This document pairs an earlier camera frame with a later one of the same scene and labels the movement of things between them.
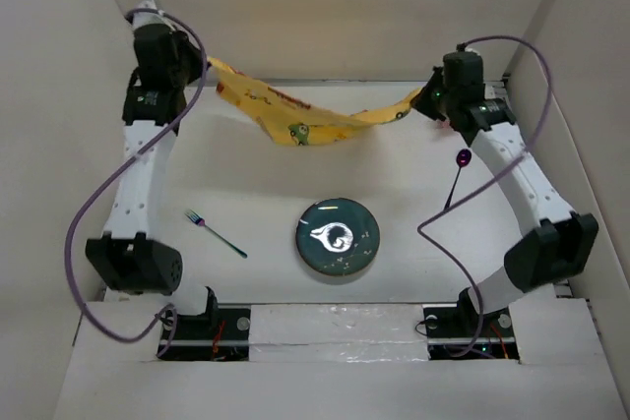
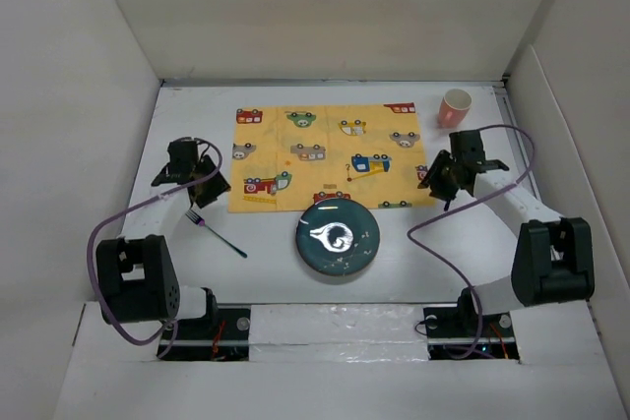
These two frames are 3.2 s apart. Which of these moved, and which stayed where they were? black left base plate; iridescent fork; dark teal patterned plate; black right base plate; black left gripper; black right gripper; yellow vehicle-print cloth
Moved: black right gripper; yellow vehicle-print cloth; black left gripper
Stayed: dark teal patterned plate; iridescent fork; black right base plate; black left base plate
